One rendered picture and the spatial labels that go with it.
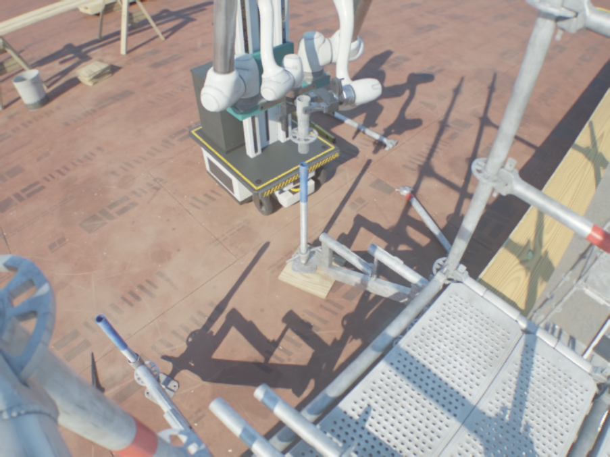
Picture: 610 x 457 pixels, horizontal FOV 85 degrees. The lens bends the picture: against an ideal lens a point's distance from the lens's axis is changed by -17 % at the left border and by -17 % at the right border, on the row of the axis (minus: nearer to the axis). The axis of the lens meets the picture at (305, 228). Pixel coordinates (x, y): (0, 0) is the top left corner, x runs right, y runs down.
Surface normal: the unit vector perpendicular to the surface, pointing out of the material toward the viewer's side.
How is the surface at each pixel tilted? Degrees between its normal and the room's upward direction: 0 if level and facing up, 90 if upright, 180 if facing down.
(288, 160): 0
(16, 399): 54
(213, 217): 0
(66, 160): 0
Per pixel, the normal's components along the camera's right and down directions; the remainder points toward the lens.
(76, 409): 0.83, 0.42
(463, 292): 0.00, -0.66
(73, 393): 0.98, 0.15
